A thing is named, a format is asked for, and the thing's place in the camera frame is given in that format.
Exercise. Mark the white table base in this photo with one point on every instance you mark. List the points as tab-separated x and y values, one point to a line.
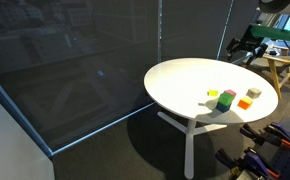
189	146

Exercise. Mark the wooden chair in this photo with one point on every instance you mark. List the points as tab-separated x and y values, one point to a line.
274	75

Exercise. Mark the grey block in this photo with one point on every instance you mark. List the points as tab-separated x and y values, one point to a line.
253	93

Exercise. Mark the purple black spring clamp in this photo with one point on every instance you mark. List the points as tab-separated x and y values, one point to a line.
251	133
251	160

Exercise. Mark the green cube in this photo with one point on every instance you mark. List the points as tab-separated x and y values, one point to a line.
271	32

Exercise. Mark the yellow-green block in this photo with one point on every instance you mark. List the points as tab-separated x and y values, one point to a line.
212	92

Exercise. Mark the orange block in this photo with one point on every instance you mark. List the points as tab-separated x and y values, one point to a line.
244	104

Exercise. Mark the blue block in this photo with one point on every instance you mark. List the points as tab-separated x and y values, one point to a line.
222	107

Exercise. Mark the magenta block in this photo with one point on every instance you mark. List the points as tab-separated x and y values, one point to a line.
230	92

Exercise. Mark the blue window frame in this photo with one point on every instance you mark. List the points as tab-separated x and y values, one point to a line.
35	133

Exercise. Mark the green block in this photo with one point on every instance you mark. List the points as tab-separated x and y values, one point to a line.
225	99

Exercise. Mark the grey window mullion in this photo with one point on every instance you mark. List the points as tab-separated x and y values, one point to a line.
160	30

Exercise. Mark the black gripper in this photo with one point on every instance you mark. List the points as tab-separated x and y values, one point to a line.
256	48

